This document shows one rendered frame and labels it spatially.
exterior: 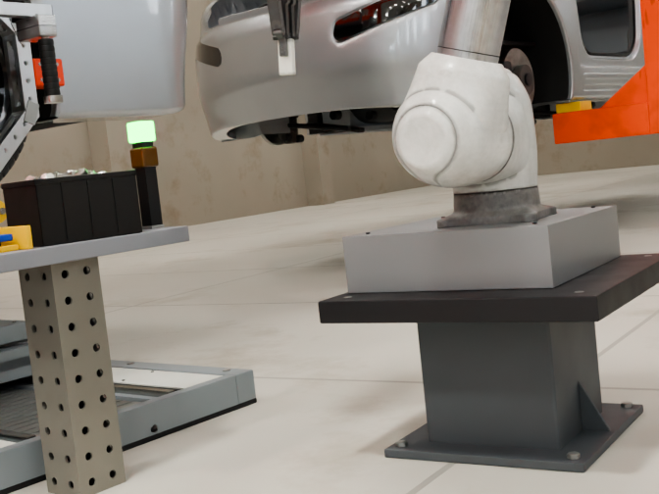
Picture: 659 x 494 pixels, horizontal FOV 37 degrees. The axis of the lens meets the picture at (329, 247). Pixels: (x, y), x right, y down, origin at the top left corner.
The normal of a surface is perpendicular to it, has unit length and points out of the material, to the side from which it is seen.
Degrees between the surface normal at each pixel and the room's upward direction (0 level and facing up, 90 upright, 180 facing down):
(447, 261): 90
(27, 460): 90
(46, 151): 90
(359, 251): 90
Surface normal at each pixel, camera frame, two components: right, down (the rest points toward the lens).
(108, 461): 0.77, -0.03
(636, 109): -0.63, 0.13
